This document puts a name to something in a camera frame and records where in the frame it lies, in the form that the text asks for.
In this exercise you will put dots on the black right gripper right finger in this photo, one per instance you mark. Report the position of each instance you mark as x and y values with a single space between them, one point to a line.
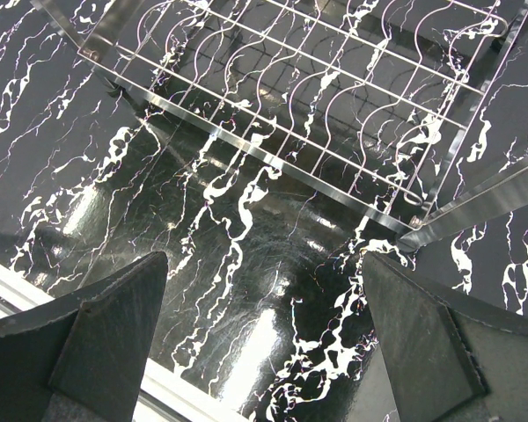
448 356

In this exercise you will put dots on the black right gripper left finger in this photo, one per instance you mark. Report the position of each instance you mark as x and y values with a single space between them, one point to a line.
84 353

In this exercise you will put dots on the stainless steel dish rack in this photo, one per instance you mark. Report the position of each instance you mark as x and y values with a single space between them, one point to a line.
367 102

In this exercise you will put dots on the aluminium frame rail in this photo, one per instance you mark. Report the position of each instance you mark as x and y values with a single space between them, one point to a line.
163 395

